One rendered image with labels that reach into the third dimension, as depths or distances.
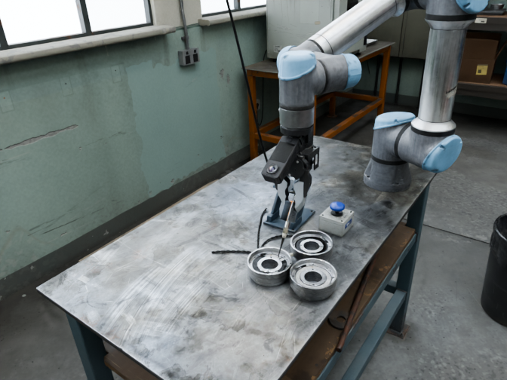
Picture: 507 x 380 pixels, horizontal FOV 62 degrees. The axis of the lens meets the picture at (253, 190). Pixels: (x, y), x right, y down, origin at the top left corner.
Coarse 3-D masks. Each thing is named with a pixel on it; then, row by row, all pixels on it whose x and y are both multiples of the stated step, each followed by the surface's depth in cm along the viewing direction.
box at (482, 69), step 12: (468, 36) 393; (480, 36) 388; (492, 36) 383; (468, 48) 365; (480, 48) 360; (492, 48) 356; (468, 60) 370; (480, 60) 365; (492, 60) 361; (468, 72) 374; (480, 72) 369; (492, 72) 367
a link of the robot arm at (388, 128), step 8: (392, 112) 131; (400, 112) 130; (408, 112) 129; (376, 120) 129; (384, 120) 125; (392, 120) 124; (400, 120) 123; (408, 120) 123; (376, 128) 128; (384, 128) 126; (392, 128) 125; (400, 128) 123; (376, 136) 130; (384, 136) 127; (392, 136) 124; (400, 136) 122; (376, 144) 130; (384, 144) 128; (392, 144) 125; (376, 152) 131; (384, 152) 129; (392, 152) 127; (384, 160) 130; (392, 160) 129; (400, 160) 129
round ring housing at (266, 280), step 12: (252, 252) 100; (264, 252) 102; (276, 252) 102; (264, 264) 100; (276, 264) 100; (288, 264) 98; (252, 276) 96; (264, 276) 93; (276, 276) 93; (288, 276) 96
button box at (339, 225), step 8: (328, 208) 116; (320, 216) 113; (328, 216) 112; (336, 216) 112; (344, 216) 112; (352, 216) 114; (320, 224) 114; (328, 224) 112; (336, 224) 111; (344, 224) 110; (352, 224) 116; (328, 232) 114; (336, 232) 112; (344, 232) 112
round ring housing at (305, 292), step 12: (300, 264) 97; (312, 264) 98; (324, 264) 97; (300, 276) 94; (312, 276) 96; (324, 276) 94; (336, 276) 92; (300, 288) 90; (312, 288) 89; (324, 288) 89; (312, 300) 91
